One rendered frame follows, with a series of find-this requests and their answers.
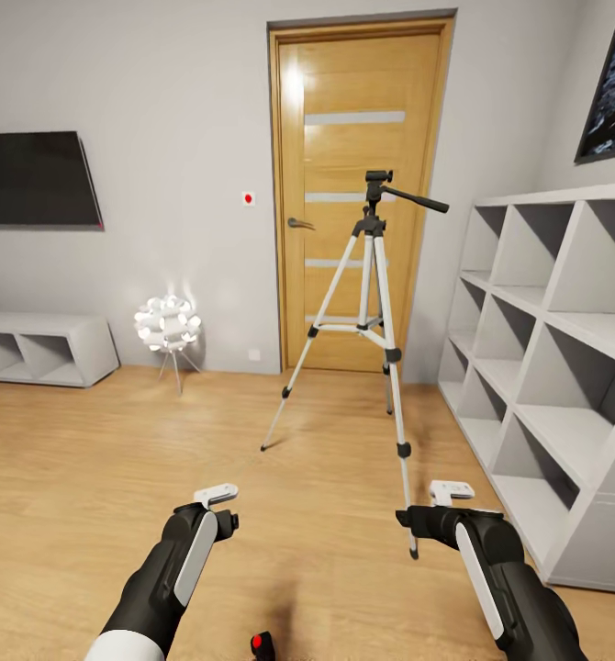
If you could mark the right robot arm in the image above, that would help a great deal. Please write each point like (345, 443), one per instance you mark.
(529, 621)

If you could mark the camera tripod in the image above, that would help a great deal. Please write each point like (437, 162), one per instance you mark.
(373, 228)

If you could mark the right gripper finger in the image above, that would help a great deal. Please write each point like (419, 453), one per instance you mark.
(404, 517)

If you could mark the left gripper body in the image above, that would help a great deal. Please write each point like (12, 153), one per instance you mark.
(224, 525)

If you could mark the wall mounted tv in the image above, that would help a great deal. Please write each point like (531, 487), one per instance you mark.
(44, 180)

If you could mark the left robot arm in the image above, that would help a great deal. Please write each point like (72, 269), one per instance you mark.
(155, 597)

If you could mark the door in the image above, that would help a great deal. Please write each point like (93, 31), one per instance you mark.
(349, 98)

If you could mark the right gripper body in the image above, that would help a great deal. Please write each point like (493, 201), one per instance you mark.
(426, 521)

